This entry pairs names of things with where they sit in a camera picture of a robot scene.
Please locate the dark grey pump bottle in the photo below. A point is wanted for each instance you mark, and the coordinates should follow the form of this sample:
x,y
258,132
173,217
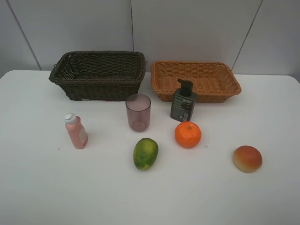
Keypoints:
x,y
183,102

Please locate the green papaya fruit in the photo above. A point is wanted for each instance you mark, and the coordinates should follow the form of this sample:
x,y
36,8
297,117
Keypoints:
x,y
145,153

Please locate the orange tangerine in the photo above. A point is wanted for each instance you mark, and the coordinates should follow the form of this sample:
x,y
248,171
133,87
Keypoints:
x,y
188,134

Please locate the pink bottle white cap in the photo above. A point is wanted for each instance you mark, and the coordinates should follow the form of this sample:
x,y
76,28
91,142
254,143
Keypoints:
x,y
76,130

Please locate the red yellow half peach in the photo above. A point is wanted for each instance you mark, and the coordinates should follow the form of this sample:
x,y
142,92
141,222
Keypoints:
x,y
247,159

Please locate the translucent purple plastic cup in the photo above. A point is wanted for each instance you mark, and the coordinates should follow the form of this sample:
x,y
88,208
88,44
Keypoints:
x,y
138,112

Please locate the dark brown wicker basket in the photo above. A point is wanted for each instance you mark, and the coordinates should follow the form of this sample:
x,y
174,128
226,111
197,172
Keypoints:
x,y
99,75

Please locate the orange wicker basket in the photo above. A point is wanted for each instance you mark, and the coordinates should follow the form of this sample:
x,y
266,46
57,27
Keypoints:
x,y
213,82

